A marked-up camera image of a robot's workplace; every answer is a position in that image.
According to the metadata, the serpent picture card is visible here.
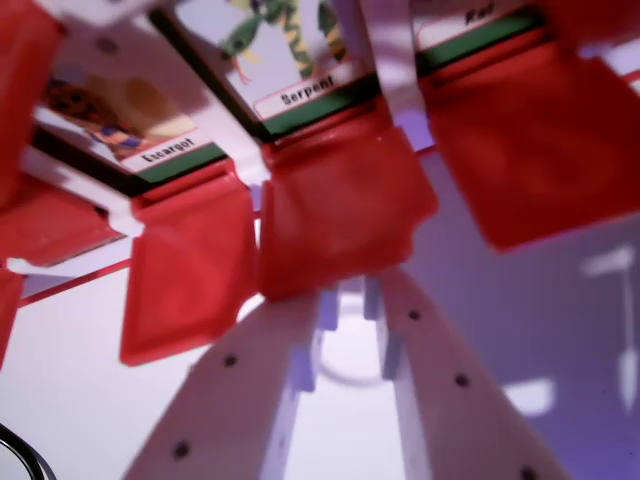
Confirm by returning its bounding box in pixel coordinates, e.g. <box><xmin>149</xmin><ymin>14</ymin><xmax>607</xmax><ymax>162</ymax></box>
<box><xmin>149</xmin><ymin>0</ymin><xmax>384</xmax><ymax>144</ymax></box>

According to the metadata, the red and white game board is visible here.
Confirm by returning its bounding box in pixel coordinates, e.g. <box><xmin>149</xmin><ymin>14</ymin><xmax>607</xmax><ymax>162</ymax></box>
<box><xmin>0</xmin><ymin>0</ymin><xmax>640</xmax><ymax>369</ymax></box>

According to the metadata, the red flap of serpent card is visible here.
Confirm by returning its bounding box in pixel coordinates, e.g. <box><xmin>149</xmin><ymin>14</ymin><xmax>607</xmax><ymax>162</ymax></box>
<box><xmin>256</xmin><ymin>124</ymin><xmax>442</xmax><ymax>304</ymax></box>

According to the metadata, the red flap of rat card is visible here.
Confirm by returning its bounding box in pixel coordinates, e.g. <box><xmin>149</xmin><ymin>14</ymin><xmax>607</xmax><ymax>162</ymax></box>
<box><xmin>418</xmin><ymin>41</ymin><xmax>640</xmax><ymax>254</ymax></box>

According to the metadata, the red flap of escargot card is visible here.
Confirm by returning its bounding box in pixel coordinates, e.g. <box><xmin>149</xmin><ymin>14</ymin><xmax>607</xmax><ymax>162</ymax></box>
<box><xmin>118</xmin><ymin>172</ymin><xmax>260</xmax><ymax>368</ymax></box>

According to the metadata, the rat picture card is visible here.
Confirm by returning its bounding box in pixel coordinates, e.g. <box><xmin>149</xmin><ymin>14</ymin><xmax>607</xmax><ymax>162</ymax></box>
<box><xmin>407</xmin><ymin>0</ymin><xmax>549</xmax><ymax>76</ymax></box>

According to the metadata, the escargot picture card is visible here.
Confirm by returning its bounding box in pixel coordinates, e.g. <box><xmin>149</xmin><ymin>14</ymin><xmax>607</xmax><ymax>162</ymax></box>
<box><xmin>30</xmin><ymin>62</ymin><xmax>235</xmax><ymax>201</ymax></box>

